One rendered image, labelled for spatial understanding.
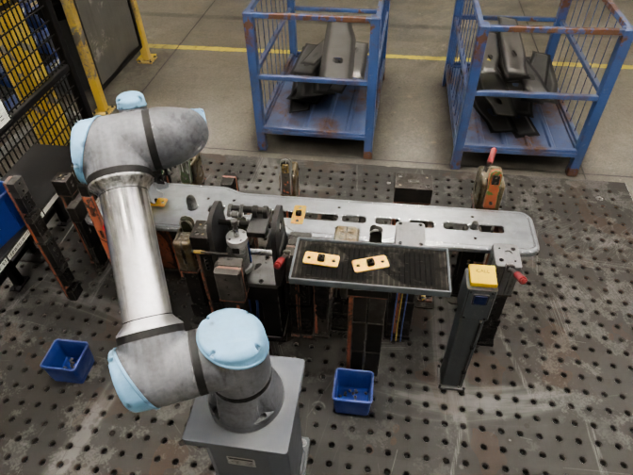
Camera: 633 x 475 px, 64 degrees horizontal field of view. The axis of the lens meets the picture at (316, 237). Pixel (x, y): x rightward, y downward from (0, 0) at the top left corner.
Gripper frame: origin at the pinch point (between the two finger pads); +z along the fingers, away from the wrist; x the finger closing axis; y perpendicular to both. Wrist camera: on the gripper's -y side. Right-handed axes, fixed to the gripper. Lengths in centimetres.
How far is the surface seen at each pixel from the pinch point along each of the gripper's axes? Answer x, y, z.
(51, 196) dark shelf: -2.7, -32.6, 0.6
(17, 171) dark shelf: 9, -51, 1
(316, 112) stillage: 203, 26, 86
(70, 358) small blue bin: -40, -19, 33
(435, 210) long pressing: 6, 89, 2
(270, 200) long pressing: 6.0, 36.7, 2.4
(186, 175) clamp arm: 14.4, 6.4, 1.7
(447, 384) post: -37, 95, 30
